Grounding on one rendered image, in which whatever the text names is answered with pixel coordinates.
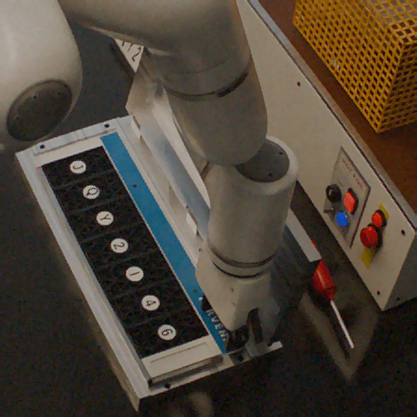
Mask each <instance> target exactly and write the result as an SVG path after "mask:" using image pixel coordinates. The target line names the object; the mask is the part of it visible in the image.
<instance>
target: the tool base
mask: <svg viewBox="0 0 417 417"><path fill-rule="evenodd" d="M105 124H108V125H109V126H110V127H109V128H105V127H104V125H105ZM140 130H141V126H140V124H139V122H138V121H137V119H136V117H135V116H134V115H130V116H128V117H125V118H121V119H119V118H116V119H113V120H110V121H107V122H103V123H101V124H98V125H95V126H92V127H88V128H83V129H80V130H77V131H74V132H71V133H68V134H65V135H61V136H59V137H56V138H54V139H52V140H50V141H45V142H41V143H38V144H37V145H35V147H33V148H30V149H28V150H25V151H24V152H20V153H17V154H15V163H16V165H17V167H18V169H19V171H20V175H21V177H22V178H23V180H24V182H25V184H26V186H27V188H28V192H29V193H30V195H31V197H32V198H33V200H34V203H35V206H36V208H37V210H38V212H39V214H40V216H41V218H42V219H43V221H44V223H45V225H46V228H47V231H48V233H49V235H50V237H51V239H52V241H53V243H54V245H55V247H56V249H57V251H58V252H59V255H60V257H61V260H62V262H63V264H64V266H65V268H66V270H67V272H68V274H69V276H70V278H71V279H72V281H73V283H74V286H75V287H76V289H77V291H78V293H79V295H80V297H81V298H82V300H83V302H84V304H85V306H86V308H87V310H88V312H89V314H90V315H91V317H92V319H93V321H94V323H95V325H96V327H97V329H98V331H99V333H100V335H101V337H102V339H103V341H104V343H105V345H106V347H107V349H108V350H109V352H110V354H111V356H112V358H113V360H114V362H115V364H116V366H117V367H118V369H119V371H120V372H121V374H122V376H123V378H124V380H125V382H126V384H127V386H128V389H129V391H130V393H131V394H132V395H133V397H134V399H135V401H136V402H137V404H138V406H141V405H144V404H149V403H151V402H153V401H155V400H158V399H159V398H164V397H168V396H170V395H173V394H175V393H178V392H182V391H184V390H187V389H189V388H192V387H193V386H196V385H199V384H203V383H207V382H209V381H212V380H214V379H217V378H219V377H221V376H223V375H225V374H228V373H233V372H235V371H238V370H242V369H244V368H246V367H248V366H251V365H254V364H255V363H258V362H260V361H263V360H265V359H267V358H269V357H272V356H276V355H278V354H280V353H281V351H282V348H283V346H282V344H281V342H280V341H278V342H276V343H270V344H266V343H265V341H263V342H261V343H257V344H253V343H250V342H249V341H248V342H247V343H246V345H245V346H244V347H243V348H242V349H240V350H238V351H235V352H233V353H231V354H228V355H226V356H224V357H223V362H222V363H217V364H215V365H212V366H210V367H207V368H205V369H202V370H199V371H196V372H194V373H190V374H187V375H184V376H182V377H180V378H178V379H175V380H173V381H170V382H169V381H167V382H165V383H162V384H160V385H157V386H155V387H150V388H147V386H146V385H145V383H144V381H143V379H142V377H141V375H140V373H139V372H138V370H137V368H136V366H135V364H134V362H133V361H132V359H131V357H130V355H129V354H128V351H127V349H126V347H125V346H124V345H123V343H122V341H121V340H120V338H119V336H118V334H117V332H116V330H115V328H114V326H113V324H112V322H111V320H110V318H109V317H108V315H107V313H106V311H105V310H104V308H103V306H102V304H101V301H100V298H99V296H98V294H97V292H96V290H95V289H94V287H93V285H92V283H91V281H90V280H89V278H88V276H87V273H86V271H85V269H84V267H83V265H82V263H81V262H80V261H79V259H78V257H77V255H76V253H75V252H74V249H73V247H72V245H71V243H70V241H69V237H68V236H67V234H66V232H65V230H64V228H63V226H62V224H61V222H60V220H59V218H58V217H57V215H56V211H55V209H54V208H53V206H52V204H51V202H50V200H49V198H48V196H47V192H46V190H45V189H44V187H43V185H42V183H41V182H40V180H39V178H38V174H37V172H36V168H38V167H40V166H41V165H40V164H41V163H40V161H39V159H38V158H39V156H40V155H44V154H47V153H51V152H53V151H56V150H59V149H62V148H65V147H68V146H71V145H75V144H78V143H80V142H83V141H88V140H90V139H92V138H95V137H98V136H100V135H103V134H107V133H110V132H114V131H118V132H119V135H120V136H121V138H122V140H123V142H124V143H125V145H126V146H127V147H128V149H129V151H130V152H131V154H132V156H133V157H134V159H135V160H134V161H135V163H136V164H137V166H138V168H139V169H140V171H141V174H142V175H143V177H144V179H145V180H146V181H147V183H148V185H149V186H150V188H151V190H152V192H153V193H154V195H155V197H156V199H157V201H158V203H159V204H160V206H161V208H162V209H163V210H164V212H165V214H166V215H167V217H168V219H169V221H170V223H171V225H172V226H173V228H174V230H175V231H176V233H177V235H178V237H179V238H180V240H181V242H182V243H183V245H184V247H185V248H186V250H187V252H188V254H189V255H190V257H191V259H192V260H193V262H194V264H195V266H196V265H197V260H198V257H199V249H201V248H202V245H203V243H204V239H203V237H202V235H201V234H200V233H199V231H198V230H197V228H196V227H197V225H198V222H197V220H196V219H195V216H194V214H193V213H192V211H191V210H190V209H189V208H188V209H185V207H184V205H183V204H182V202H181V200H180V199H179V197H178V196H177V194H176V192H175V191H174V189H173V187H172V189H173V190H171V189H169V187H168V185H167V183H166V182H165V180H164V178H163V177H162V175H161V173H160V172H159V170H158V168H157V167H156V165H155V162H154V161H153V159H152V155H153V153H152V152H151V150H150V148H149V147H148V145H147V143H146V142H145V139H144V137H143V136H142V135H141V133H140ZM42 144H44V145H45V148H44V149H41V148H40V147H39V146H40V145H42ZM240 356H242V357H243V358H244V361H237V358H238V357H240ZM166 383H169V384H170V388H169V389H166V388H165V384H166Z"/></svg>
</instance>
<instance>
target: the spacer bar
mask: <svg viewBox="0 0 417 417"><path fill-rule="evenodd" d="M220 354H221V352H220V351H219V349H218V348H217V346H216V344H215V342H213V340H212V338H211V336H205V337H202V338H199V339H197V340H194V341H192V342H189V343H186V344H183V345H181V346H179V347H176V348H175V347H173V348H171V349H168V350H166V351H164V352H161V353H158V354H156V355H153V356H148V357H145V358H143V359H141V363H142V365H144V367H145V368H146V370H147V372H148V374H149V376H150V378H151V379H153V378H157V377H159V376H162V375H164V374H166V373H169V372H171V371H175V370H180V369H182V368H185V367H187V366H189V365H192V364H194V363H198V362H201V361H204V360H206V359H209V358H211V357H214V356H217V355H220Z"/></svg>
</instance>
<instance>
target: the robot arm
mask: <svg viewBox="0 0 417 417"><path fill-rule="evenodd" d="M67 20H69V21H72V22H75V23H77V24H79V25H80V26H82V27H86V28H89V29H90V30H91V31H94V32H99V33H101V34H104V35H106V36H109V37H110V36H111V37H113V38H114V39H117V40H119V41H122V42H128V43H130V44H132V45H136V46H141V47H146V48H147V51H148V53H149V55H150V57H151V59H152V62H153V64H154V66H155V71H156V74H157V76H158V78H159V81H160V83H161V86H162V88H163V89H164V91H165V94H166V96H167V99H168V102H169V104H170V109H171V118H172V121H173V123H174V125H175V127H176V129H177V130H178V132H179V135H180V137H181V139H182V142H183V144H184V147H185V149H186V151H187V153H188V155H189V156H190V158H191V160H192V162H193V164H194V166H195V168H196V170H197V172H198V174H199V176H200V178H201V180H202V182H203V183H204V185H205V187H206V190H207V192H208V198H209V203H210V219H209V225H208V234H207V237H206V239H205V240H204V243H203V245H202V248H201V249H199V257H198V260H197V265H196V269H195V276H196V278H197V281H198V283H199V285H200V287H201V288H202V290H203V291H204V292H203V296H202V302H201V306H200V308H201V310H202V311H203V312H206V311H208V310H211V309H214V311H215V313H216V314H217V316H218V317H219V318H220V320H221V322H222V323H223V325H224V326H225V327H226V328H227V329H229V330H230V332H228V334H227V337H226V342H225V346H224V349H225V351H227V350H232V349H240V348H243V347H244V346H245V345H246V343H247V342H248V341H249V342H250V343H253V344H257V343H261V342H263V341H264V338H263V334H262V328H261V324H260V320H261V318H262V315H263V312H264V309H265V305H266V303H267V297H268V290H269V277H270V276H269V274H270V273H271V269H270V266H271V265H272V264H273V263H274V261H275V260H276V256H277V253H278V250H279V246H280V242H281V238H282V235H283V233H284V229H285V225H286V221H287V218H288V211H289V205H290V201H291V198H292V194H293V190H294V187H295V183H296V180H297V176H298V172H299V165H298V160H297V157H296V155H295V154H294V153H293V151H292V150H291V149H290V148H289V147H288V146H287V145H286V144H285V143H284V142H283V141H281V140H279V139H277V138H275V137H273V136H270V135H266V132H267V129H268V114H267V108H266V104H265V100H264V96H263V93H262V87H261V83H260V79H259V76H258V73H257V71H256V69H255V65H254V62H253V58H252V55H251V52H250V49H249V43H248V40H247V37H246V34H245V31H244V27H243V23H242V21H241V18H240V14H239V12H238V8H237V5H236V2H235V0H0V155H14V154H17V153H20V152H24V151H25V150H28V149H30V148H33V147H35V145H37V144H38V143H40V142H42V141H44V140H45V139H46V138H47V137H49V136H50V135H51V134H52V133H53V132H55V131H56V130H57V129H58V128H59V127H60V126H61V124H62V123H63V122H64V120H65V119H66V117H67V116H68V115H69V113H70V112H71V111H72V110H73V108H74V106H75V104H76V101H77V99H78V96H79V93H80V90H81V85H82V74H83V69H82V64H81V60H80V56H79V54H80V52H79V49H78V47H77V44H76V42H75V40H74V35H73V33H72V31H71V29H70V27H69V23H68V22H67ZM245 321H246V325H243V323H244V322H245ZM242 325H243V326H242Z"/></svg>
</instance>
